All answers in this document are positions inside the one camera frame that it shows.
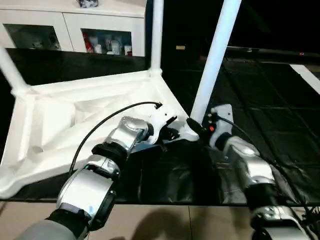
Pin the black mat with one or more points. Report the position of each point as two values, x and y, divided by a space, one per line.
270 110

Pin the black cabinet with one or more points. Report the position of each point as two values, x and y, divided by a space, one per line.
185 25

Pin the black flat monitor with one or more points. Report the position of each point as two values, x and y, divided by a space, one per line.
275 52

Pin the small brown label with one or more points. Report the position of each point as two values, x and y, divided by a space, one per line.
180 47

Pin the white plastic table top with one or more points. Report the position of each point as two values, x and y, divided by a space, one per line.
75 115

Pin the grey object on cabinet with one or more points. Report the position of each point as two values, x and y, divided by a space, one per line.
88 3

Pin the white glass-door cabinet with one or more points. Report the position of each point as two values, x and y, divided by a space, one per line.
65 27

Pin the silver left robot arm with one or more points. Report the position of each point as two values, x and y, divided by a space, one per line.
100 175

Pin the white flat strip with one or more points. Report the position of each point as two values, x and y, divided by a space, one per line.
306 79

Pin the white plastic table leg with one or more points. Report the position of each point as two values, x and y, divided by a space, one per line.
215 60
157 35
12 75

